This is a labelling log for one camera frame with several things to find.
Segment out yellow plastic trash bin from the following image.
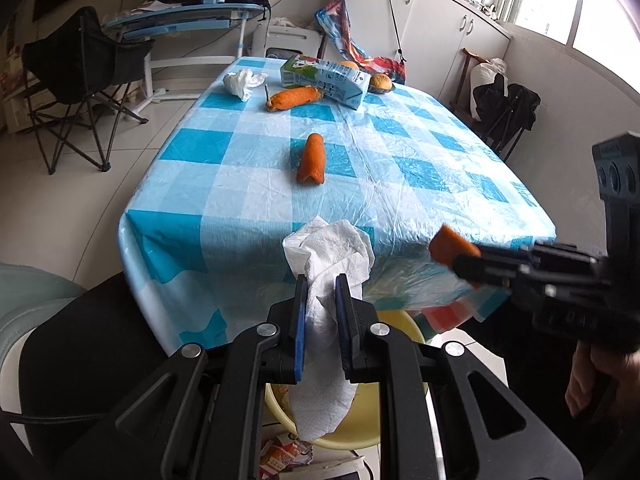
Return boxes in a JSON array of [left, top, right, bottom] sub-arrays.
[[265, 310, 425, 451]]

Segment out long orange peel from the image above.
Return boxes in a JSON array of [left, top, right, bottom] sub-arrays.
[[266, 86, 323, 112]]

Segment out milk carton box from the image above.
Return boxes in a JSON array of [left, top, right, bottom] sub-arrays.
[[280, 54, 371, 110]]

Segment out black folding camp chair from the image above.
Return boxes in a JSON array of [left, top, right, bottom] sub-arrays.
[[21, 6, 154, 174]]

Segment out person's right hand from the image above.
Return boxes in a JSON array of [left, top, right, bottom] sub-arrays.
[[565, 341, 640, 417]]

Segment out round brown bun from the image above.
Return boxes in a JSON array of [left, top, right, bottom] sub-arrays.
[[370, 74, 394, 93]]

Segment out yellow mango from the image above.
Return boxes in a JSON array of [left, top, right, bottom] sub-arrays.
[[338, 61, 359, 70]]

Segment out blue study desk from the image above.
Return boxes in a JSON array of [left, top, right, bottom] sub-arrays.
[[104, 1, 266, 111]]

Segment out person's black trouser leg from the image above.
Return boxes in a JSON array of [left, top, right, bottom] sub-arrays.
[[16, 274, 271, 480]]

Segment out black clothes on chair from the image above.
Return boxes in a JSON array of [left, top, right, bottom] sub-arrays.
[[472, 74, 541, 157]]

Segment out red snack bag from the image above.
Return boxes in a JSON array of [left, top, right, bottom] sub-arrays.
[[258, 432, 314, 479]]

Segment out white plastic stool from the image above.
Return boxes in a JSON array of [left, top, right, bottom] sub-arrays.
[[250, 18, 321, 60]]

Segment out small white tissue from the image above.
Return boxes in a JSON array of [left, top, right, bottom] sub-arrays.
[[222, 68, 267, 102]]

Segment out white paper towel sheet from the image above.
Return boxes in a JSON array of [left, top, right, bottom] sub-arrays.
[[283, 216, 374, 441]]

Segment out colourful hanging bag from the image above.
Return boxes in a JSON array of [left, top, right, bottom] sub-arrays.
[[314, 0, 407, 85]]

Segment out white storage cabinet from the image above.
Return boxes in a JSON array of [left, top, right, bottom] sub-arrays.
[[345, 0, 511, 105]]

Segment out blue checkered tablecloth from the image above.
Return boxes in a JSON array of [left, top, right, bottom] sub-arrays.
[[118, 80, 555, 352]]

